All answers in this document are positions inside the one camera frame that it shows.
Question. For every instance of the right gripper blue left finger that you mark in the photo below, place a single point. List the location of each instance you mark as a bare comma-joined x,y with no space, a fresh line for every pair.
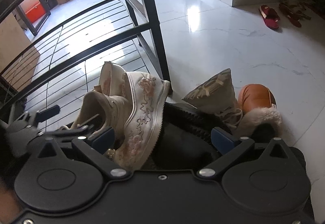
93,149

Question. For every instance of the dark red slipper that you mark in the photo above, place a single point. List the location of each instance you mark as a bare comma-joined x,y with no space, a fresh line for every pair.
291,16
270,17

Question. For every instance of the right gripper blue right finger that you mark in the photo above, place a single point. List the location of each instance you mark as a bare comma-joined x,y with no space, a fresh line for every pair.
232,149

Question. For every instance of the red plastic box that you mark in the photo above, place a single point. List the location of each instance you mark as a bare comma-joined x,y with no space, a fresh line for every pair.
35,12

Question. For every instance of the beige laced sneaker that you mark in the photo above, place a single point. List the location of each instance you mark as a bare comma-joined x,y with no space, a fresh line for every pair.
216,96
103,111

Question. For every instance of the black metal shoe rack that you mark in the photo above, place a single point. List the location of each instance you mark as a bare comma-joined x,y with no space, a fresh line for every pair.
74,40

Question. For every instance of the orange fur-lined boot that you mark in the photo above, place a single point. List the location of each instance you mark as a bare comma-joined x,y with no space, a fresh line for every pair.
261,120

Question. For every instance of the wooden cabinet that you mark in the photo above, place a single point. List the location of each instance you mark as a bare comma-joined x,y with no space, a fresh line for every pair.
18,58

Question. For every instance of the black rubber shoe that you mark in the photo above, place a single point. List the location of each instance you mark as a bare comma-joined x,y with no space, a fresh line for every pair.
184,142

